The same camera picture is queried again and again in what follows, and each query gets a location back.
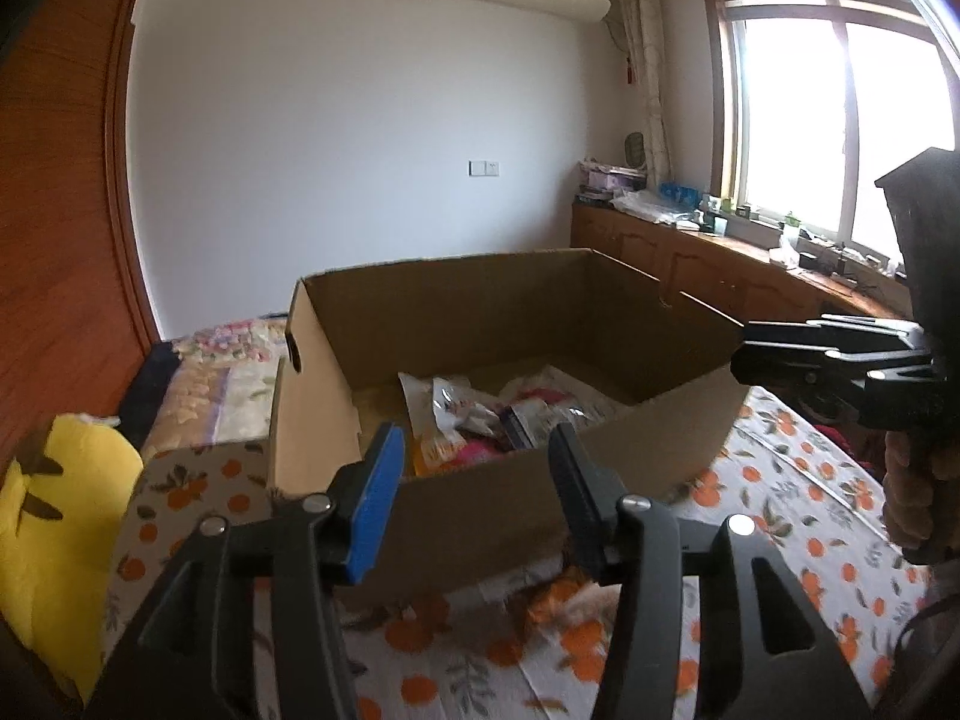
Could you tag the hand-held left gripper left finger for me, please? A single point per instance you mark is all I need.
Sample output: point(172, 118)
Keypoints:
point(375, 510)

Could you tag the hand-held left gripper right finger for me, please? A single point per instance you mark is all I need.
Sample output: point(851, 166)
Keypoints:
point(564, 480)

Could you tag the brown cardboard box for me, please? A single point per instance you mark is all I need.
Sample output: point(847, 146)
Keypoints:
point(487, 525)

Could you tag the wooden wardrobe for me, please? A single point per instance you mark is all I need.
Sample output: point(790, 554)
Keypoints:
point(60, 240)

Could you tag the dark blue cloth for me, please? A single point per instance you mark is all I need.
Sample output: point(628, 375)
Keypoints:
point(150, 390)

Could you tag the red hanging tassel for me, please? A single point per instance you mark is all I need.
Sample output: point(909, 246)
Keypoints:
point(631, 69)

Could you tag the yellow plush toy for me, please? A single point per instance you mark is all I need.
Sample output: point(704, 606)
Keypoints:
point(60, 555)

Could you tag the pink and white snack packet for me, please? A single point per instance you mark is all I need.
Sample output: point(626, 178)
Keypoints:
point(547, 394)

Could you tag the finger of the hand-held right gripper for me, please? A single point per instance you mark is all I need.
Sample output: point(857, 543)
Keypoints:
point(772, 367)
point(780, 334)

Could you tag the blue bottle pack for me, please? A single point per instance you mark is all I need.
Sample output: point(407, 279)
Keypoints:
point(679, 191)

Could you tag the person's right hand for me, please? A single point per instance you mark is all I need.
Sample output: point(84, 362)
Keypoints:
point(911, 495)

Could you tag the window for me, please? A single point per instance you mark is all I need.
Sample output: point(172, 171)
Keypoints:
point(787, 112)

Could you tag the person's right forearm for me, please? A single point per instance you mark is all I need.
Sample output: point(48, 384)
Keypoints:
point(941, 637)

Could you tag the dark round ornament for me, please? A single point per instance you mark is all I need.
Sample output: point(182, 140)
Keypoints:
point(636, 148)

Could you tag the orange crinkled packet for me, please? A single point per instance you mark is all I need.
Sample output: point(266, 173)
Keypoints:
point(555, 600)

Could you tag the wooden cabinet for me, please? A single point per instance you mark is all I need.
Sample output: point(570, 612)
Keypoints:
point(675, 262)

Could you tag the silver clear snack packet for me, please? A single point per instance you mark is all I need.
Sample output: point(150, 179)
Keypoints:
point(461, 409)

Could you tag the pale curtain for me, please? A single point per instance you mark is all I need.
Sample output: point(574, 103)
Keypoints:
point(645, 52)

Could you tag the orange snack packet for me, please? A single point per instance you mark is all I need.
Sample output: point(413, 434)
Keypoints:
point(435, 456)

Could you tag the clear plastic bag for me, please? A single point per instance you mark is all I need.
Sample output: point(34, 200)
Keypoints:
point(652, 204)

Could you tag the orange-print bed sheet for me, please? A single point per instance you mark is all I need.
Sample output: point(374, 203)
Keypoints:
point(787, 480)

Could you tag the stack of pink boxes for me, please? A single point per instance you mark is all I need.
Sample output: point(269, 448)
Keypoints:
point(611, 180)

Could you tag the dark red cloth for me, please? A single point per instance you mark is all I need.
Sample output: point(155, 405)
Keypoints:
point(847, 450)

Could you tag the white wall switch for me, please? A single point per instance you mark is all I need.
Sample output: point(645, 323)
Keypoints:
point(485, 168)

